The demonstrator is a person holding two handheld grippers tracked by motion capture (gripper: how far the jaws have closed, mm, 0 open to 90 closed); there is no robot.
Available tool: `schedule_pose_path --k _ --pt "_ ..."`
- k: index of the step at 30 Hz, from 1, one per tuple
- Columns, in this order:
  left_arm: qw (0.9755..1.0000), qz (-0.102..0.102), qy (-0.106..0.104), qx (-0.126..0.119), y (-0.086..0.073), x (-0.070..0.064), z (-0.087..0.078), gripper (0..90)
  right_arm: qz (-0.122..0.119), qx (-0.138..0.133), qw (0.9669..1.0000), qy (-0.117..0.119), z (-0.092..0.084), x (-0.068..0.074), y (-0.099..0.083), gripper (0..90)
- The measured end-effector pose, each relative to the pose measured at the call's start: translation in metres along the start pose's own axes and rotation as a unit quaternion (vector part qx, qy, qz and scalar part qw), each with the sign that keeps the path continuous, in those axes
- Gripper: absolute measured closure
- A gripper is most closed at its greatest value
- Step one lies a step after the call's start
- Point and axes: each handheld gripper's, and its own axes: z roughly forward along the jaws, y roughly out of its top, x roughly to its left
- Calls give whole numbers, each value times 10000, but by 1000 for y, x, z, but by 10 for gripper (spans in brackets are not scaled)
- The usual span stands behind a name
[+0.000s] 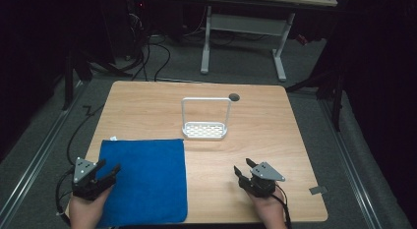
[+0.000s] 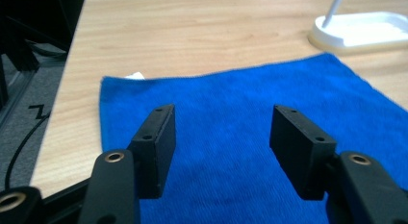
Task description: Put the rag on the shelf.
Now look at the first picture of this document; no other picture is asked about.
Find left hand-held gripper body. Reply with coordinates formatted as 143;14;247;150
72;156;117;201

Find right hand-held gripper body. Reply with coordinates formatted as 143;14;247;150
238;161;286;199

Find blue towel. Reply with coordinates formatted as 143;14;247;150
95;138;189;228

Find white towel rack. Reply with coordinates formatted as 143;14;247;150
180;96;233;141

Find person's right hand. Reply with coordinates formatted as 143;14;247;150
247;187;287;229

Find person's left hand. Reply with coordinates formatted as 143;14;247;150
68;187;114;229

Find grey tape piece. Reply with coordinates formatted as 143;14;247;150
309;185;328;196

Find black metal stand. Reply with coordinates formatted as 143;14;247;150
285;58;345;133
61;41;134;111

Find white-legged desk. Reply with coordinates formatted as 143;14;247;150
183;0;338;84

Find computer tower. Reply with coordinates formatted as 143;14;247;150
124;0;149;60

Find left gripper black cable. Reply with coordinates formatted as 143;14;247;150
54;104;104;227

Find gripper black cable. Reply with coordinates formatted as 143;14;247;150
269;191;293;229
54;104;104;227

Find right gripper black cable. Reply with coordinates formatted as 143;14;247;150
269;191;293;229

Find metal floor rail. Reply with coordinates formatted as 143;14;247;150
318;98;384;229
0;81;89;228

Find black floor cables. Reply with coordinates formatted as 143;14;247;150
115;12;205;83

